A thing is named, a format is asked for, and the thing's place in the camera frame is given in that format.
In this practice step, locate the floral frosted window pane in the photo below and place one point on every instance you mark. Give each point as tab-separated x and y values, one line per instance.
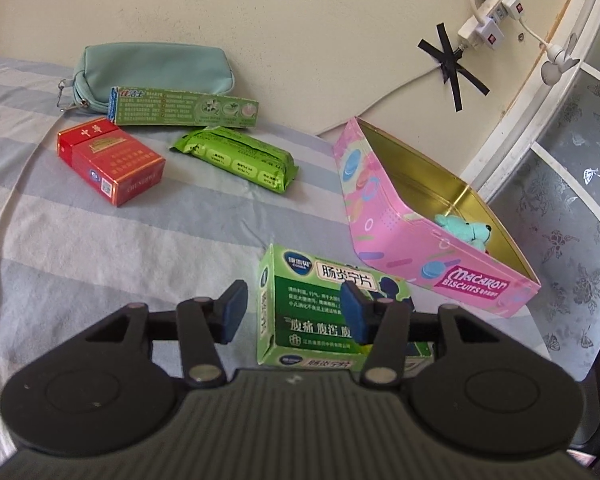
570	220

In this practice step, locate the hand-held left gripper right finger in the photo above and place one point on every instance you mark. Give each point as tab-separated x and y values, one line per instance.
354	310

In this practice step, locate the red cigarette box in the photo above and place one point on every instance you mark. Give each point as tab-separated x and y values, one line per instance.
120	160

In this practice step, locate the pink biscuit tin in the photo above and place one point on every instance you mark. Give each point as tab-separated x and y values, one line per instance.
380	220

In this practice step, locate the striped blue bed sheet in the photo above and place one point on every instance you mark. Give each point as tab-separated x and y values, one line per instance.
130	250

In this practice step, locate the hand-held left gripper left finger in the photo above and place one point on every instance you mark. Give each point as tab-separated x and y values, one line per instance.
235	310

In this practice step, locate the green medicine box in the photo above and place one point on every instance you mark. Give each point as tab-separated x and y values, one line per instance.
300	300

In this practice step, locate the white window frame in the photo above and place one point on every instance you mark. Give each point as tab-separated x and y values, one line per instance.
545	105

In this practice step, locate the black tape cross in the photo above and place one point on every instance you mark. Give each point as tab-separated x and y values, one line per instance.
452	67

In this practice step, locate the teal plush toy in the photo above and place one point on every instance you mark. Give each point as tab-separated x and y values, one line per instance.
460	227

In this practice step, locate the white power strip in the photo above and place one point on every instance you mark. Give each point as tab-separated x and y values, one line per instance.
487	27

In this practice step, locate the green toothpaste box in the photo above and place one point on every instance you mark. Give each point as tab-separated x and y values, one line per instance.
180	107

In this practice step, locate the teal zipper pouch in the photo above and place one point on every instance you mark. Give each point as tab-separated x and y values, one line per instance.
155	67

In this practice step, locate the white mini fan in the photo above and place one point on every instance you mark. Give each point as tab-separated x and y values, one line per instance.
552	67

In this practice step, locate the green wet wipes packet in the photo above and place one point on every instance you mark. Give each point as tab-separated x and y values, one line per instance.
235	155

